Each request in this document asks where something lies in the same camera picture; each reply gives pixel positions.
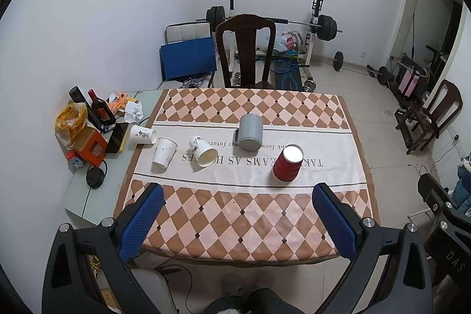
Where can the white paper cup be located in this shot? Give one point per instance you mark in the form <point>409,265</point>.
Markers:
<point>141,135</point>
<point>201,151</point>
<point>164,153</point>

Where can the blue patterned mat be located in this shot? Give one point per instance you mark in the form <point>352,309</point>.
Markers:
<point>287,76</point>

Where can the red paper cup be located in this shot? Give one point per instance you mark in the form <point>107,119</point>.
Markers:
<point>287,164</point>

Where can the white padded chair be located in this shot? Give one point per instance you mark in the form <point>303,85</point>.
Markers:
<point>184,30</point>

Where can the grey mug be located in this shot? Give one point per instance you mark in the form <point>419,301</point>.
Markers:
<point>250,132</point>

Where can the white weight rack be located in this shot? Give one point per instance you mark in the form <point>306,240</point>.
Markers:
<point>315,19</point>

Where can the red-capped wine bottle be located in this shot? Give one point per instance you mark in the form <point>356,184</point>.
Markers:
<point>101,108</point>

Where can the blue cloth pile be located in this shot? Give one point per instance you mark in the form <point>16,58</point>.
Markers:
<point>464,189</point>

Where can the brown wooden chair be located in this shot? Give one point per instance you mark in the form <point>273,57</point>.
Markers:
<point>438,111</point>

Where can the blue board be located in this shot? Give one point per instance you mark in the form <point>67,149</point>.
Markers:
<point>187,58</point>

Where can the checkered tablecloth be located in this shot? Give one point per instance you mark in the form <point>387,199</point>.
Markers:
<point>243,211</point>

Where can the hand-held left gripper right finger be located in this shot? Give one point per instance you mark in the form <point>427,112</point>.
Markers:
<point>335,222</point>

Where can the crumpled white tissue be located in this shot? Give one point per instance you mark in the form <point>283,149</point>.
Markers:
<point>133,112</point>

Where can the orange snack packet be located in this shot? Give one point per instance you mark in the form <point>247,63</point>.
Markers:
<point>121,101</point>

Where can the white plastic bag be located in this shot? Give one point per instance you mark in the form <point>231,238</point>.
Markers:
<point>287,40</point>

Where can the small colourful packet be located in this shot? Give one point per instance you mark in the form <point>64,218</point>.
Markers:
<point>75,159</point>

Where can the dark wine bottle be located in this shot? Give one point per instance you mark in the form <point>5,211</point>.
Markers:
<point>81,102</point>

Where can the yellow plastic bag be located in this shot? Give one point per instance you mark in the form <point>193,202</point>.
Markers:
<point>70,122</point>

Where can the black round disc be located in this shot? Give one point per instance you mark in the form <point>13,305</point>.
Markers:
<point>94,177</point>

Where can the small floor barbell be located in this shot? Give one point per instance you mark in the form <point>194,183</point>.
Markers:
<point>337,60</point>

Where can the black smartphone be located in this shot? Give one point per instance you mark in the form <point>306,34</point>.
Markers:
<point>117,138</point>

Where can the black exercise machine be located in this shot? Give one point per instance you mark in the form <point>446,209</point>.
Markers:
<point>423,67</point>

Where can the white stool seat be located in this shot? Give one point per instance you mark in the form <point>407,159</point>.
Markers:
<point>154,290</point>

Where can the pink cushion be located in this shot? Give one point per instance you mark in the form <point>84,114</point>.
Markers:
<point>410,83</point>

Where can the orange cardboard box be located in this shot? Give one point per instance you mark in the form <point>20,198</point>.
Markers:
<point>90,146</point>

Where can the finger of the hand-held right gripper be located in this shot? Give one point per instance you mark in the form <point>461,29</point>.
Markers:
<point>432,189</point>

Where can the dark wooden chair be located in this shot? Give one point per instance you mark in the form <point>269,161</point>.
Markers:
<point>245,53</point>

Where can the black barbell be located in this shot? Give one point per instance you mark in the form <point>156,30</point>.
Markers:
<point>325,27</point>

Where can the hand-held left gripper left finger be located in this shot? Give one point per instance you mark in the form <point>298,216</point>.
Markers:
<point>141,222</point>

